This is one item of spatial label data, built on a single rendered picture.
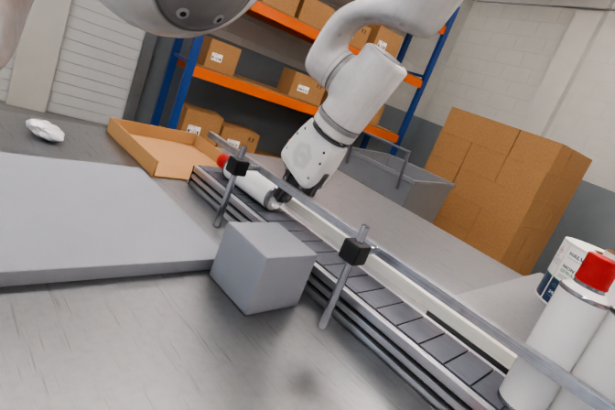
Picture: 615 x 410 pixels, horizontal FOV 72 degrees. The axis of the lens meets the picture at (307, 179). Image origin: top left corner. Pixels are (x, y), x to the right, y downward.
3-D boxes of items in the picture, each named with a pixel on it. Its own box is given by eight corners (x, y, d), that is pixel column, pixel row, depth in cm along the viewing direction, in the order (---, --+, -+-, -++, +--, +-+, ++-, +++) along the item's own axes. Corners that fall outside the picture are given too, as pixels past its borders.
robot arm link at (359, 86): (310, 101, 71) (350, 136, 69) (358, 33, 65) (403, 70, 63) (329, 99, 78) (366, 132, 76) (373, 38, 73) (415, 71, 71)
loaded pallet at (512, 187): (528, 291, 417) (599, 162, 386) (490, 295, 362) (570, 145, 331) (433, 231, 503) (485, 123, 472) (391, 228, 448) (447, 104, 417)
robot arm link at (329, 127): (312, 97, 73) (302, 111, 74) (339, 130, 68) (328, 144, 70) (341, 107, 79) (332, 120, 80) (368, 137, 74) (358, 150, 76)
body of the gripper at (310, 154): (306, 106, 74) (273, 153, 79) (336, 144, 69) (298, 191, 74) (332, 114, 80) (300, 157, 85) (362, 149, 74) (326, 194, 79)
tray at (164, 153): (245, 186, 110) (251, 172, 109) (152, 177, 91) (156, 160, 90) (192, 145, 130) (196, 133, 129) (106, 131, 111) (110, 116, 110)
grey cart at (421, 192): (354, 234, 382) (397, 136, 360) (415, 272, 347) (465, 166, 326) (295, 242, 310) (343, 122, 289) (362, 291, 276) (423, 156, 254)
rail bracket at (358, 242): (353, 327, 63) (397, 231, 60) (321, 336, 58) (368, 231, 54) (338, 313, 66) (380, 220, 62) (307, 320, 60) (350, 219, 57)
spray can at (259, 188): (289, 188, 84) (234, 151, 98) (270, 186, 81) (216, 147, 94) (280, 211, 86) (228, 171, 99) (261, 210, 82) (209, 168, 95)
